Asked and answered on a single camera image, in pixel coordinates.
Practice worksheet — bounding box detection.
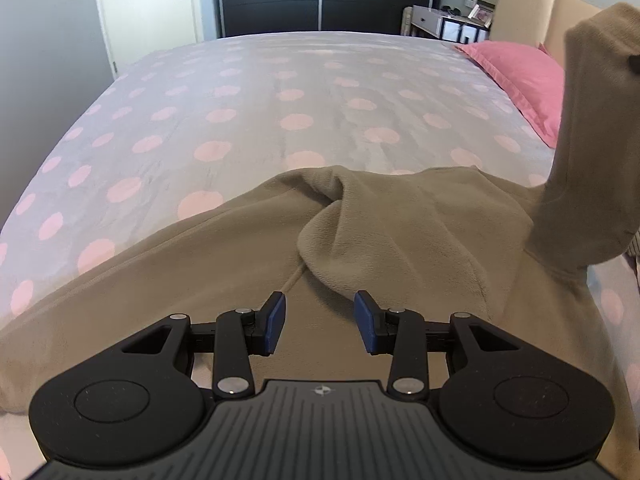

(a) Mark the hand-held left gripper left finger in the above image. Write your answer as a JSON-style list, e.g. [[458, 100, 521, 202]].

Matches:
[[120, 290, 288, 401]]

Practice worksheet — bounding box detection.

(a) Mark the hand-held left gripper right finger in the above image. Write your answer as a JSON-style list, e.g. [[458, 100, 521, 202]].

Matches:
[[353, 289, 524, 401]]

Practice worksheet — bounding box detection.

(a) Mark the beige fleece hoodie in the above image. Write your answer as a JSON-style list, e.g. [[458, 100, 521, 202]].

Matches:
[[0, 2, 640, 480]]

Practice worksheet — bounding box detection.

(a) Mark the pink pillow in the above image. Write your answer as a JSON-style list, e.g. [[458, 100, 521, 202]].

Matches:
[[454, 40, 569, 149]]

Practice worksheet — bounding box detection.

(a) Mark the white nightstand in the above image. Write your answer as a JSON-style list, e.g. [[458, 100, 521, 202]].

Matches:
[[399, 4, 494, 44]]

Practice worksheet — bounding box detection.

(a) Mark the white room door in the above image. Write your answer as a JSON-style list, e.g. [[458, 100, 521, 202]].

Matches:
[[92, 0, 207, 79]]

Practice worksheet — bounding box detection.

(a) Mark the cream padded headboard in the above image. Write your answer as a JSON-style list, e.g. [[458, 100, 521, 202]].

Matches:
[[488, 0, 609, 62]]

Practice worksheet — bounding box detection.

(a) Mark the photo frame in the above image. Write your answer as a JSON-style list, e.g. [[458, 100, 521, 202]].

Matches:
[[467, 2, 496, 26]]

